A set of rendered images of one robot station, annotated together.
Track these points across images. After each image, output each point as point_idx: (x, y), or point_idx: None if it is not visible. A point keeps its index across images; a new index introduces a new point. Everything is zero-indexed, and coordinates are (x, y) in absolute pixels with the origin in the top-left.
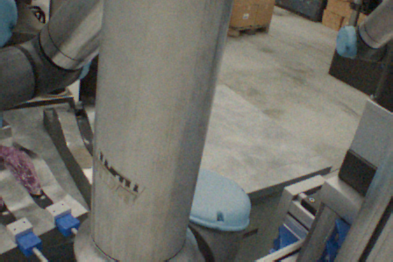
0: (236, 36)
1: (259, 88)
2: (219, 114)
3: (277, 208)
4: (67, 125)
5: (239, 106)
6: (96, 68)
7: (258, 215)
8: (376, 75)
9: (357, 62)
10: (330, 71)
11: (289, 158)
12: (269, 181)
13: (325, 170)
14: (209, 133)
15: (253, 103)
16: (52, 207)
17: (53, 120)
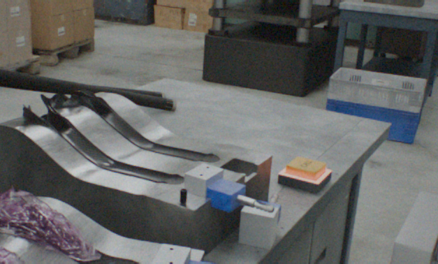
0: (54, 63)
1: None
2: (200, 107)
3: None
4: (49, 144)
5: (212, 94)
6: None
7: (327, 225)
8: (273, 61)
9: (241, 52)
10: (205, 75)
11: (337, 128)
12: (349, 156)
13: (385, 132)
14: (215, 128)
15: None
16: (159, 259)
17: None
